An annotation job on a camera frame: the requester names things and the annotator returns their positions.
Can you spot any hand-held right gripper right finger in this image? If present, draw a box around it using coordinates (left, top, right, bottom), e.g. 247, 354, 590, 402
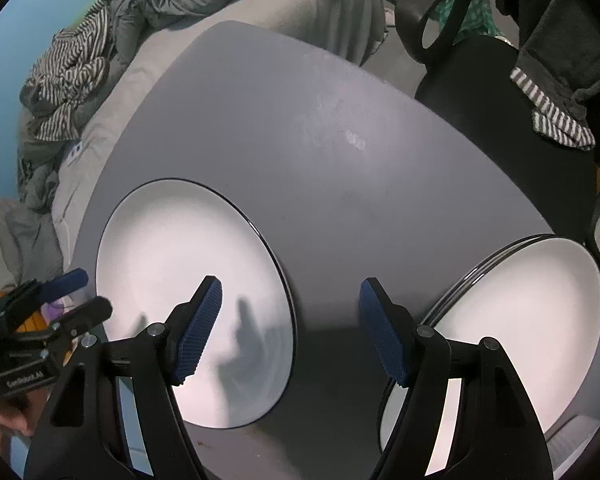
359, 276, 555, 480

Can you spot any grey white striped cloth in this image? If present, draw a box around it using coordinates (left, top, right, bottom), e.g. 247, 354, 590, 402
20, 2, 113, 143

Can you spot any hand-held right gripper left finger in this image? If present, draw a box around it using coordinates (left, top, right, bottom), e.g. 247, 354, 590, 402
24, 275, 224, 480

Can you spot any grey hoodie with striped hem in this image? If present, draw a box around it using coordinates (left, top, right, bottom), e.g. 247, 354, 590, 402
495, 0, 600, 151

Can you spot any black office chair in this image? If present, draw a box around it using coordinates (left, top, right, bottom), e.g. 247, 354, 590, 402
395, 0, 600, 289

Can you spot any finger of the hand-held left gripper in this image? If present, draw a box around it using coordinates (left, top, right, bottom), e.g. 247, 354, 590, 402
55, 296, 114, 342
37, 268, 89, 307

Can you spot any person's left hand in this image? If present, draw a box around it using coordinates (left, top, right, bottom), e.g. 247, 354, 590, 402
0, 394, 37, 438

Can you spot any light grey bed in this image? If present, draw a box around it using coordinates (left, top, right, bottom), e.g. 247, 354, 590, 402
0, 0, 387, 291

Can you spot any white plate with black rim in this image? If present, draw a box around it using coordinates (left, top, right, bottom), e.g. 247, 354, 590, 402
95, 178, 298, 430
378, 236, 600, 479
419, 233, 556, 325

